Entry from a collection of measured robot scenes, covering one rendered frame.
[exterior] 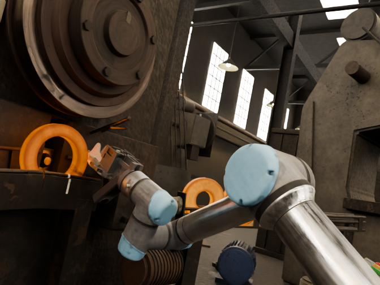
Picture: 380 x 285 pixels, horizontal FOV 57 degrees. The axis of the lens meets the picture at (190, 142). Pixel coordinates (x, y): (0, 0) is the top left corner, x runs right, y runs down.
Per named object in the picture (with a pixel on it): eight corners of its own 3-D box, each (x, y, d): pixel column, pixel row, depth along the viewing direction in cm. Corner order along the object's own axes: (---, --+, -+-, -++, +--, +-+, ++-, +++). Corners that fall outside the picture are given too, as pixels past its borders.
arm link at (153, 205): (149, 230, 82) (164, 199, 80) (122, 205, 88) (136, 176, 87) (171, 229, 88) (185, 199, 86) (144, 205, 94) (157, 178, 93)
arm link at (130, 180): (144, 203, 94) (122, 201, 88) (134, 194, 97) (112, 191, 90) (156, 179, 93) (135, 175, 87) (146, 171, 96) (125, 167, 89)
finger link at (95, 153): (95, 137, 106) (112, 151, 100) (87, 154, 106) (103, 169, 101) (87, 135, 103) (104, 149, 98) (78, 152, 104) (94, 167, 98)
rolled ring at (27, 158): (87, 122, 100) (81, 121, 102) (22, 125, 86) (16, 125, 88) (89, 185, 102) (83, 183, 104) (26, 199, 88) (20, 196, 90)
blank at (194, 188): (182, 175, 120) (186, 176, 117) (222, 178, 126) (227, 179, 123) (178, 220, 119) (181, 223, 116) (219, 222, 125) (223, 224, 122)
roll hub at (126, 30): (56, 63, 84) (82, -44, 87) (134, 98, 107) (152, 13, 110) (70, 62, 81) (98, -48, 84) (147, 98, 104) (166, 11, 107)
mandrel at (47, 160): (7, 159, 109) (11, 146, 109) (20, 162, 112) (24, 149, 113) (39, 167, 99) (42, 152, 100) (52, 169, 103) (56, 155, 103)
